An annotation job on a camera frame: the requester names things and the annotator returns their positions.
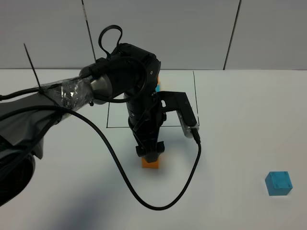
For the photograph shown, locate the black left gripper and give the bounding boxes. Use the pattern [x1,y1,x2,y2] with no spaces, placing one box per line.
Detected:
[128,91,165,163]

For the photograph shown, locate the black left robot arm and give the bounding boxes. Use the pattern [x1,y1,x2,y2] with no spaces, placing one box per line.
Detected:
[0,42,166,204]

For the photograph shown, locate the blue template block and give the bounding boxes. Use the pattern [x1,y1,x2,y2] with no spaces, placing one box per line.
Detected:
[155,84,160,92]

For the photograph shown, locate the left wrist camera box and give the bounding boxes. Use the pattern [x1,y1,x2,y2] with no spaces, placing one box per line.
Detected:
[157,91,200,143]

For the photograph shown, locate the black left camera cable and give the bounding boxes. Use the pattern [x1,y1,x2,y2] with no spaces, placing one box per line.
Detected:
[0,105,201,211]

